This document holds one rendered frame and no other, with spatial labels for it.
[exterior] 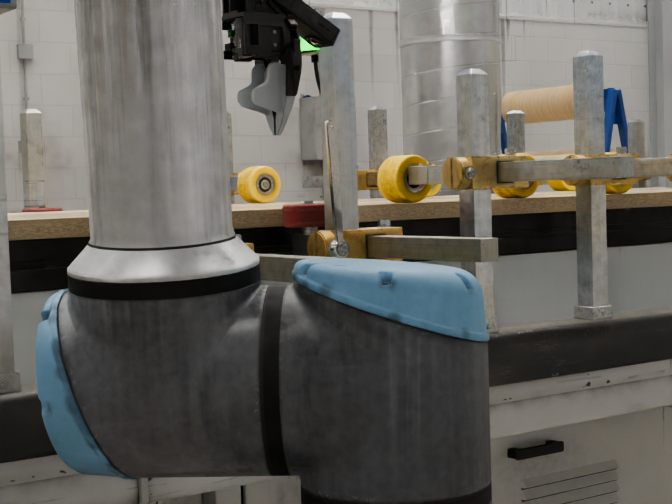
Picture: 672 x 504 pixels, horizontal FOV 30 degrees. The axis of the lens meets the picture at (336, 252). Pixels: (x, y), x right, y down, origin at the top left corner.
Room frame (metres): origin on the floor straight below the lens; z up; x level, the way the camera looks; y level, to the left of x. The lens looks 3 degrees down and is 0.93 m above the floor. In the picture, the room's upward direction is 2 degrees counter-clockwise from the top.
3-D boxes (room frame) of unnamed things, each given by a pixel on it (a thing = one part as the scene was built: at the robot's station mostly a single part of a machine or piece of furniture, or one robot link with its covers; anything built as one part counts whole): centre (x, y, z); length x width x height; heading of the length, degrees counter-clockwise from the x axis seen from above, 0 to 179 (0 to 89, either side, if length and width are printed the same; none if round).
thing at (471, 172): (1.93, -0.23, 0.95); 0.13 x 0.06 x 0.05; 125
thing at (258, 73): (1.63, 0.09, 1.05); 0.06 x 0.03 x 0.09; 125
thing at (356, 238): (1.79, -0.03, 0.85); 0.13 x 0.06 x 0.05; 125
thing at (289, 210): (1.92, 0.04, 0.85); 0.08 x 0.08 x 0.11
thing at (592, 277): (2.06, -0.42, 0.90); 0.03 x 0.03 x 0.48; 35
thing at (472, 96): (1.92, -0.22, 0.86); 0.03 x 0.03 x 0.48; 35
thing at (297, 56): (1.61, 0.06, 1.09); 0.05 x 0.02 x 0.09; 35
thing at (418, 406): (0.98, -0.03, 0.79); 0.17 x 0.15 x 0.18; 85
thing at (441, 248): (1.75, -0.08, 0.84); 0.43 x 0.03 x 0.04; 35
